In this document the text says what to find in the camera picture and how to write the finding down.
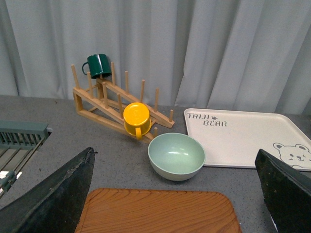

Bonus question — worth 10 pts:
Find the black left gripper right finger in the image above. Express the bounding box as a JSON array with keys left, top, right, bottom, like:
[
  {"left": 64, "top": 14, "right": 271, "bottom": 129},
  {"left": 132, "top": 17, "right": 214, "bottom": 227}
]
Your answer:
[{"left": 255, "top": 149, "right": 311, "bottom": 233}]

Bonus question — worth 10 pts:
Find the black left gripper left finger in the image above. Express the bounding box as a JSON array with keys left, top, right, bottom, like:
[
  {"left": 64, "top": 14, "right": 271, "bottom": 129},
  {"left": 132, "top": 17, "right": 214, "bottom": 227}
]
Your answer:
[{"left": 0, "top": 147, "right": 95, "bottom": 233}]

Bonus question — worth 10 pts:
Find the brown wooden cutting board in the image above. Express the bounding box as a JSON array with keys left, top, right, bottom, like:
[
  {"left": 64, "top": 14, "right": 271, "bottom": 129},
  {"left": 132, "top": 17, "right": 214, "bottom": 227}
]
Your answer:
[{"left": 75, "top": 188, "right": 242, "bottom": 233}]

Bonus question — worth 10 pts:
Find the green dish drainer rack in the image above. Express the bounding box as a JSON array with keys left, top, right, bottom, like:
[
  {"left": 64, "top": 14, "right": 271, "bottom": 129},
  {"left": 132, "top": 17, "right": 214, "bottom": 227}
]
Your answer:
[{"left": 0, "top": 120, "right": 50, "bottom": 196}]

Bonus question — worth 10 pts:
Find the beige bear serving tray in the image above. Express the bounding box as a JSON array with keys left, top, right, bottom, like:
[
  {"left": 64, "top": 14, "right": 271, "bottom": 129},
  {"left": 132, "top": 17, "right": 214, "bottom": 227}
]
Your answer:
[{"left": 184, "top": 108, "right": 311, "bottom": 171}]

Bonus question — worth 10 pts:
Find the wooden peg drying rack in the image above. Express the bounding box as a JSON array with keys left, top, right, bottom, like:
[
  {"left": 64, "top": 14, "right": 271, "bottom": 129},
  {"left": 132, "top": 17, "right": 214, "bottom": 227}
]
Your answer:
[{"left": 71, "top": 62, "right": 174, "bottom": 143}]

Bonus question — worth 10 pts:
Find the light green bowl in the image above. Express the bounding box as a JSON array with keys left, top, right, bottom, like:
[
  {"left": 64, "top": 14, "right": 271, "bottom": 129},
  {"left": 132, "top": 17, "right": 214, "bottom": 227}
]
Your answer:
[{"left": 148, "top": 133, "right": 206, "bottom": 181}]

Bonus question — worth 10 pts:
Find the yellow mug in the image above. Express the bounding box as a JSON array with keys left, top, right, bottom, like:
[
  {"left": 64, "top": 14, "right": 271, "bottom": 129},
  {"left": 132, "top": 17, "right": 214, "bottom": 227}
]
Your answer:
[{"left": 123, "top": 102, "right": 151, "bottom": 140}]

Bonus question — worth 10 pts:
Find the dark green mug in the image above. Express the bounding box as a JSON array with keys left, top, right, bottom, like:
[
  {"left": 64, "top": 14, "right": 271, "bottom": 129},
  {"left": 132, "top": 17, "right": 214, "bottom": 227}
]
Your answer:
[{"left": 82, "top": 54, "right": 112, "bottom": 79}]

